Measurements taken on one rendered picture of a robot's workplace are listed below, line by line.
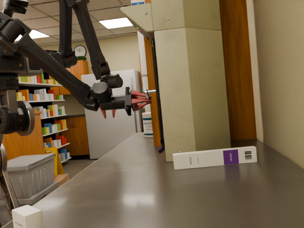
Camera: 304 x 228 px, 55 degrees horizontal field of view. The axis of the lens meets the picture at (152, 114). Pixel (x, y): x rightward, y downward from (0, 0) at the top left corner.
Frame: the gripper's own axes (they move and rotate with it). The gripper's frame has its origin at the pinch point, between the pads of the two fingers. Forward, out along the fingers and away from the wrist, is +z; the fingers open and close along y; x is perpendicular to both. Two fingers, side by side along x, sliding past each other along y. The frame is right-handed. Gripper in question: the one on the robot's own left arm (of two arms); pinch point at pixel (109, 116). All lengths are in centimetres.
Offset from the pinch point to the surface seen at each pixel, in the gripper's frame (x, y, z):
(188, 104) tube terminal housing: -45, 42, -3
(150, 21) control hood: -46, 32, -34
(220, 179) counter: -71, 49, 17
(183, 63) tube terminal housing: -45, 42, -18
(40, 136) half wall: 224, -164, 26
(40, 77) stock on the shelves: 345, -219, -69
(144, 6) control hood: -46, 30, -40
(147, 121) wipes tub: 23.6, 16.1, 5.9
